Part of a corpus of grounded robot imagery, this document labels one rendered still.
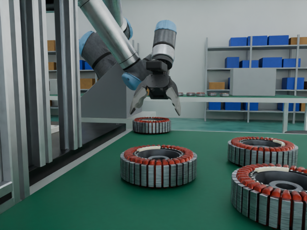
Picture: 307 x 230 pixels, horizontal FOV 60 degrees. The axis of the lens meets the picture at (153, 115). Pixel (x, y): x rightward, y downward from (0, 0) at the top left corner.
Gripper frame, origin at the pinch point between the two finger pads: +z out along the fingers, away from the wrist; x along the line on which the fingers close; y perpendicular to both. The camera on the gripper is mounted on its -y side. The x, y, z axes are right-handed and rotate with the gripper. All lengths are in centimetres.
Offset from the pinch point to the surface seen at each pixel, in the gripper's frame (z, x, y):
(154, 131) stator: 6.6, -1.7, -4.0
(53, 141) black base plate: 16.8, 14.0, -23.7
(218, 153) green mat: 15.6, -18.5, -17.4
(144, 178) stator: 24.7, -9.3, -36.5
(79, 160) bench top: 20.9, 5.9, -26.4
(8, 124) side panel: 22, 4, -47
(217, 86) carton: -296, -17, 506
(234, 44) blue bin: -382, -52, 456
